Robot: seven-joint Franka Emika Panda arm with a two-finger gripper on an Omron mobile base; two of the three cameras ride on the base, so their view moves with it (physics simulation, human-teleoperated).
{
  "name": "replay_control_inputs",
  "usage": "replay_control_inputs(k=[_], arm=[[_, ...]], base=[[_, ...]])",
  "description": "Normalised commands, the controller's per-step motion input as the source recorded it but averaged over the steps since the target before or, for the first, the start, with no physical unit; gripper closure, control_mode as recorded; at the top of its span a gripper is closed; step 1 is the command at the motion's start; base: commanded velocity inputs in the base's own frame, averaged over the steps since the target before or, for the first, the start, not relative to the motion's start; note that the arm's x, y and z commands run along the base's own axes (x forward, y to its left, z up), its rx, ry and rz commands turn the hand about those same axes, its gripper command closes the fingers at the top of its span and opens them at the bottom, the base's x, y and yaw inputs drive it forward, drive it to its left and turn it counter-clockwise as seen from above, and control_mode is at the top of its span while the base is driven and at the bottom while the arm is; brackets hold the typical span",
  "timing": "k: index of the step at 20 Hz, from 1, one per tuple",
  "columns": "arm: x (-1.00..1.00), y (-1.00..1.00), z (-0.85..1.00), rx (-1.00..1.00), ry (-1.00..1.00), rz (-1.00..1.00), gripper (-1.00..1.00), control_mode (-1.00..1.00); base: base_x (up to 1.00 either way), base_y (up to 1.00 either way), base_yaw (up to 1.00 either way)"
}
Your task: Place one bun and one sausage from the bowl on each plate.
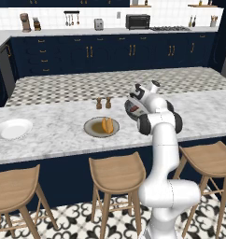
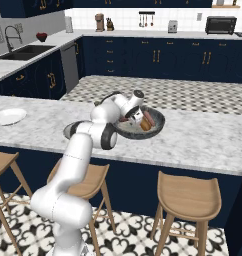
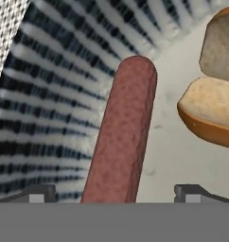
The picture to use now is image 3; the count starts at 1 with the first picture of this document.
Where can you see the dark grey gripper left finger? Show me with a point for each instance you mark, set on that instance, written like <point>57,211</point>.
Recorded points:
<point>40,193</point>

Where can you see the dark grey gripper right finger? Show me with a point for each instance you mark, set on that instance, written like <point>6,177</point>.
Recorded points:
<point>190,193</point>

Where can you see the reddish brown sausage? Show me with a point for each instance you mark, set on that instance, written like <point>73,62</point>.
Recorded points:
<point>126,132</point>

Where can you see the white bowl with black stripes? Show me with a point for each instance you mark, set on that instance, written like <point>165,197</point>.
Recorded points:
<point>56,104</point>

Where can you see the split hot dog bun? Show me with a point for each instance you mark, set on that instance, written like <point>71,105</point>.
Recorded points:
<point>211,94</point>

